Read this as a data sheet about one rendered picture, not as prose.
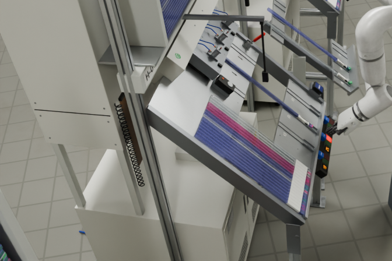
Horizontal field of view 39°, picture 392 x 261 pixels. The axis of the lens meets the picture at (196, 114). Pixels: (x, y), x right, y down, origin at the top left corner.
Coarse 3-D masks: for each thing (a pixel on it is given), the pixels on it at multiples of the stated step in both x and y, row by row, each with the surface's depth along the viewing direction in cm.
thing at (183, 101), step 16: (240, 48) 234; (224, 64) 221; (240, 64) 228; (160, 80) 195; (176, 80) 200; (192, 80) 205; (208, 80) 210; (240, 80) 222; (160, 96) 191; (176, 96) 196; (192, 96) 201; (208, 96) 206; (224, 96) 211; (240, 96) 217; (160, 112) 187; (176, 112) 192; (192, 112) 196; (192, 128) 192
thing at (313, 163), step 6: (324, 102) 247; (324, 108) 244; (318, 120) 240; (318, 126) 236; (318, 132) 233; (318, 138) 230; (318, 144) 228; (312, 156) 224; (312, 162) 221; (312, 168) 218; (312, 174) 215; (312, 180) 213; (312, 186) 211; (306, 204) 205; (306, 210) 202; (306, 216) 201
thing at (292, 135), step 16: (288, 80) 244; (288, 96) 236; (304, 96) 244; (288, 112) 230; (304, 112) 237; (320, 112) 243; (288, 128) 225; (304, 128) 232; (288, 144) 219; (304, 144) 225; (304, 160) 221
